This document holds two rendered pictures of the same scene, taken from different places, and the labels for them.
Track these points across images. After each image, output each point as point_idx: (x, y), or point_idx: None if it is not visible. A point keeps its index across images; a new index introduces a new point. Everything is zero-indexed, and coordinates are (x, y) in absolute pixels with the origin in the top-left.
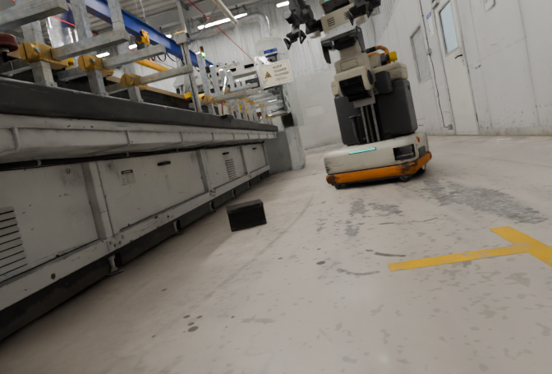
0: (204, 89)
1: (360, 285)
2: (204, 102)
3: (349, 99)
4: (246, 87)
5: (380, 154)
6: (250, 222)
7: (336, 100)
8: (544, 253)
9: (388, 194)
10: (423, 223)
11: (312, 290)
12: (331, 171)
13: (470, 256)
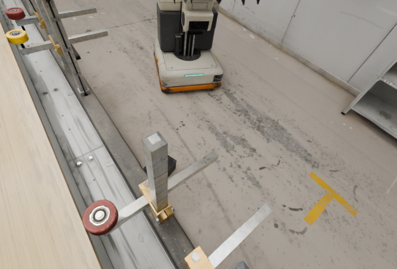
0: (51, 34)
1: (311, 243)
2: (48, 47)
3: (189, 32)
4: None
5: (205, 77)
6: (169, 174)
7: (163, 16)
8: (338, 198)
9: (221, 115)
10: (280, 168)
11: (299, 255)
12: (168, 86)
13: (322, 205)
